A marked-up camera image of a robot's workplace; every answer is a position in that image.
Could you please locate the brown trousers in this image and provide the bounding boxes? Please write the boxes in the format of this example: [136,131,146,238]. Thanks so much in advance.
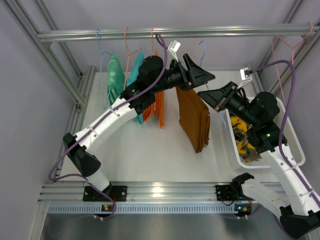
[175,87,211,153]

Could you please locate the blue hanger with brown trousers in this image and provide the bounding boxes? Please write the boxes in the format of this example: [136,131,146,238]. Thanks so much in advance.
[199,40,227,131]

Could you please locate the camouflage yellow trousers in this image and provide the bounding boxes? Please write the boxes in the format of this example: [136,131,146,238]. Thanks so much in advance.
[230,115,260,163]

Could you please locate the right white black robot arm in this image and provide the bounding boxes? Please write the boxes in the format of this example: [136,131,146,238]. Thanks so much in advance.
[197,81,320,239]

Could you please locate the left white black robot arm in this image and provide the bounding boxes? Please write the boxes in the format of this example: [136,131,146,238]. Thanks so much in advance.
[63,53,216,195]

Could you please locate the pink hanger with orange trousers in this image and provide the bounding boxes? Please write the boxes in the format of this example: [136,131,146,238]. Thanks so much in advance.
[150,27,158,56]

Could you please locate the orange trousers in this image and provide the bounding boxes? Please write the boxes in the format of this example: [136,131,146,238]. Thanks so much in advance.
[141,51,166,130]

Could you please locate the teal trousers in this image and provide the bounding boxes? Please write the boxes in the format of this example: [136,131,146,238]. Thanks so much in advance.
[126,51,145,125]

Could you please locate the green patterned trousers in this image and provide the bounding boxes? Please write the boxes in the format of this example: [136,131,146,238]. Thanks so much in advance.
[107,53,125,106]

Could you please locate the pink hanger with teal trousers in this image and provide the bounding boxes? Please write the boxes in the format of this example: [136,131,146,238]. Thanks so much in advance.
[123,26,142,90]

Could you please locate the blue hanger far left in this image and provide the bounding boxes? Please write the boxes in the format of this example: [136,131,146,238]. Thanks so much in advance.
[95,27,112,110]

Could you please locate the white plastic bin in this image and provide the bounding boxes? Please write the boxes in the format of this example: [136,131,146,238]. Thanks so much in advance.
[223,109,306,171]

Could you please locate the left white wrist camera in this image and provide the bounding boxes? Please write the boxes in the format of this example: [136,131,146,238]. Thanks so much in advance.
[167,40,181,62]

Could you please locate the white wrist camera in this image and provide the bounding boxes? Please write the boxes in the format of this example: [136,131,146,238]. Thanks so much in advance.
[167,40,181,62]
[237,67,253,89]

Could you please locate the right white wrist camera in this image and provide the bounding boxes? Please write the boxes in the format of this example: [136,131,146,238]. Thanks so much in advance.
[237,67,253,89]

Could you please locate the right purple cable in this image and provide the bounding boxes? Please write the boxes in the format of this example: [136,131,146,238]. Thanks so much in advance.
[249,59,316,238]

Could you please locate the purple cable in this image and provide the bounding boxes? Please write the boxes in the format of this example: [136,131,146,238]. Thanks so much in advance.
[249,59,316,238]
[48,33,168,221]

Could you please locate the aluminium frame right posts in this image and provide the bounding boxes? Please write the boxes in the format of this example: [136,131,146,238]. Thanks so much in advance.
[249,0,320,98]

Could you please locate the aluminium frame posts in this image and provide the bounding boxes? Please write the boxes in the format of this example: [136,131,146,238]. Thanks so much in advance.
[0,0,96,185]
[249,0,320,98]

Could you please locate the aluminium hanging rail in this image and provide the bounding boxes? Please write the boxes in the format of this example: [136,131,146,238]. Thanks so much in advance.
[37,23,320,43]

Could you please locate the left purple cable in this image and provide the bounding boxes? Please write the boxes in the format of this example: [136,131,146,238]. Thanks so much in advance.
[48,33,168,221]

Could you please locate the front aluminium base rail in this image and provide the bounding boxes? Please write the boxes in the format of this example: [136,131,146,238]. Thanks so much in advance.
[38,181,222,204]

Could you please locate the slotted grey cable duct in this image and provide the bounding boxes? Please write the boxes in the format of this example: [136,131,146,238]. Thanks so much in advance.
[47,203,239,215]

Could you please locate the aluminium frame left posts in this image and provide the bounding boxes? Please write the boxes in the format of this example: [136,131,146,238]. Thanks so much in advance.
[0,0,96,185]

